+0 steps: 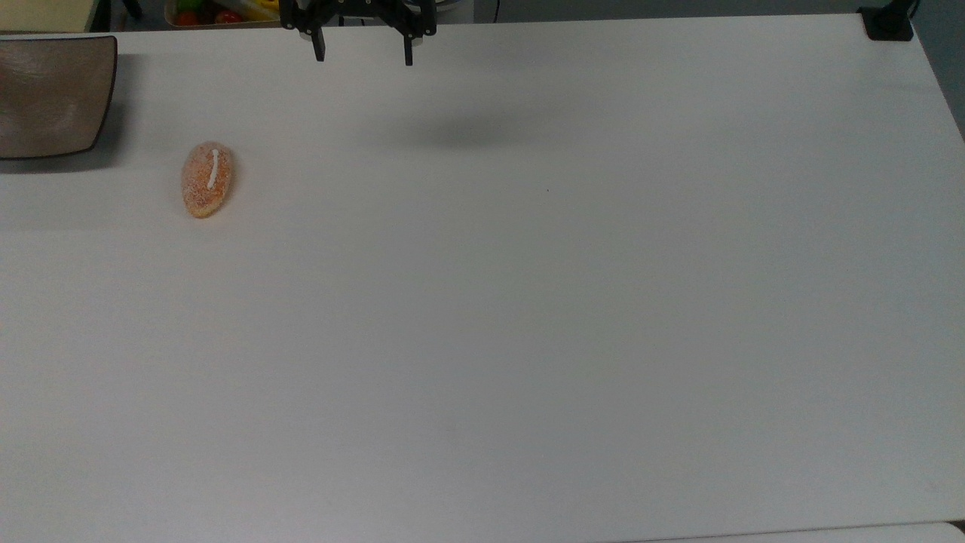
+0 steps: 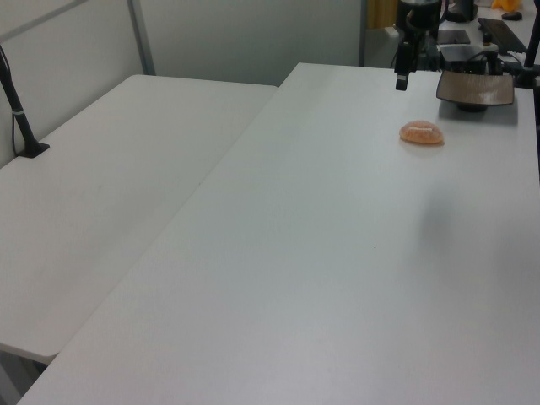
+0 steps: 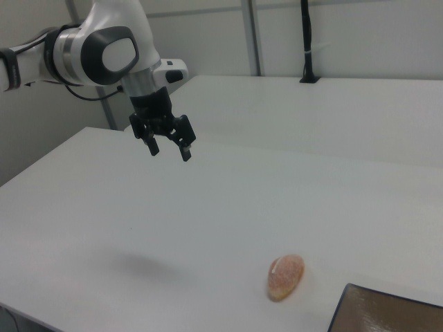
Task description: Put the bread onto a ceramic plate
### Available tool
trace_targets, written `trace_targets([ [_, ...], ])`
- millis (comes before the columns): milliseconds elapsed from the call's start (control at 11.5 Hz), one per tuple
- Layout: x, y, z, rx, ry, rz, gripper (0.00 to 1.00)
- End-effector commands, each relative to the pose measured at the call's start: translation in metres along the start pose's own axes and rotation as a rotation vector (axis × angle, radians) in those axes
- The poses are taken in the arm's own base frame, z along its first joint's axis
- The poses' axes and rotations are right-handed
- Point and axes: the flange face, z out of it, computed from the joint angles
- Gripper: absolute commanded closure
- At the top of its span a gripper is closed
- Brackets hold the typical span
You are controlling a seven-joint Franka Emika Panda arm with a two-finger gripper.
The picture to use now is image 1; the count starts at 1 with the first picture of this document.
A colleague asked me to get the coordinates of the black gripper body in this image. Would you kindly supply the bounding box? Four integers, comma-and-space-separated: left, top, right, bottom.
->
279, 0, 438, 38

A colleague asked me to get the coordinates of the orange sugared bread loaf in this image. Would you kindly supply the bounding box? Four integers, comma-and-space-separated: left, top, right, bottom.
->
181, 141, 233, 219

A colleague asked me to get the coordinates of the brown square ceramic plate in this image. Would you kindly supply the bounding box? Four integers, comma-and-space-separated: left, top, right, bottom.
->
0, 35, 118, 160

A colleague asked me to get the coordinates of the beige basket of toy fruit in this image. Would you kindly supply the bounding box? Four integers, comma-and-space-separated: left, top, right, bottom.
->
164, 0, 281, 29

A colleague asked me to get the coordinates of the beige board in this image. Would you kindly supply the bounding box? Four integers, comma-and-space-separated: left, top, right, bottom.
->
0, 0, 103, 34

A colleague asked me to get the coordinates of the black table clamp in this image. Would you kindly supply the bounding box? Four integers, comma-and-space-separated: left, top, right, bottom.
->
859, 0, 915, 41

